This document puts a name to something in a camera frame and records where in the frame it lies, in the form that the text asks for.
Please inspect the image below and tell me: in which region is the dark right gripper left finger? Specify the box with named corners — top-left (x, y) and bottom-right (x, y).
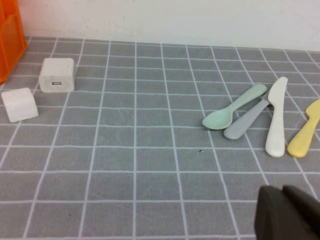
top-left (254, 184), bottom-right (293, 240)

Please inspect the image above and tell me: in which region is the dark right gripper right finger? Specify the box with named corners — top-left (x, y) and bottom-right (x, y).
top-left (283, 185), bottom-right (320, 240)

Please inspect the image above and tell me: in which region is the grey plastic cutlery piece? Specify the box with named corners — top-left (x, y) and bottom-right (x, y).
top-left (223, 89), bottom-right (273, 141)

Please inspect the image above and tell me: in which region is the orange plastic cutlery holder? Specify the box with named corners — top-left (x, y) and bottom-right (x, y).
top-left (0, 0), bottom-right (30, 85)

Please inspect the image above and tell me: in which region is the yellow plastic knife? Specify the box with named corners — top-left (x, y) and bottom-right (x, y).
top-left (286, 98), bottom-right (320, 158)

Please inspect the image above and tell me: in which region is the white plastic knife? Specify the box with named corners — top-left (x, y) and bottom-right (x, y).
top-left (264, 76), bottom-right (289, 158)

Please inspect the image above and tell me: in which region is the mint green plastic spoon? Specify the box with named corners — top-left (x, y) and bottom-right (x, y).
top-left (201, 84), bottom-right (268, 131)

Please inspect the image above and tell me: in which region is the grey white-grid tablecloth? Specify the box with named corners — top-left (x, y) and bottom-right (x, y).
top-left (0, 36), bottom-right (320, 240)

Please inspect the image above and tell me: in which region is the white USB charger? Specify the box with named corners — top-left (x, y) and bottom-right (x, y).
top-left (38, 57), bottom-right (75, 93)

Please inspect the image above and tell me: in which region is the white cube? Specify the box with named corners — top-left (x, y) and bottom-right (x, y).
top-left (1, 87), bottom-right (40, 123)

